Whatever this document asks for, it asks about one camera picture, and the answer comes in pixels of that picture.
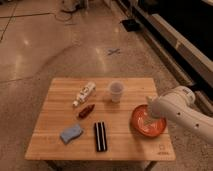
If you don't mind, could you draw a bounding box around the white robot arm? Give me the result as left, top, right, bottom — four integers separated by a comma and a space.
147, 86, 213, 145

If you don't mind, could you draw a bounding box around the orange ceramic bowl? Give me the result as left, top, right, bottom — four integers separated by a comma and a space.
130, 105, 167, 138

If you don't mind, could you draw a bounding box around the white tube bottle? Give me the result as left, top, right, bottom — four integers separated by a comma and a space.
73, 82, 96, 107

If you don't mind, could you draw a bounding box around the wooden table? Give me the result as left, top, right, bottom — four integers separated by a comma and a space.
25, 78, 175, 163

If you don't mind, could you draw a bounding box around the black white striped block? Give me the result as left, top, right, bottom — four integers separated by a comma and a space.
94, 122, 108, 152

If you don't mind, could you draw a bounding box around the black floor box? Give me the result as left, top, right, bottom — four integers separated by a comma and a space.
121, 19, 140, 32

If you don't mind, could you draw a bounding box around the blue sponge cloth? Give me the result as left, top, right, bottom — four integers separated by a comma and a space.
60, 124, 83, 144

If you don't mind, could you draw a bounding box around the grey object on floor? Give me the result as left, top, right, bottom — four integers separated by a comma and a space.
62, 0, 81, 12

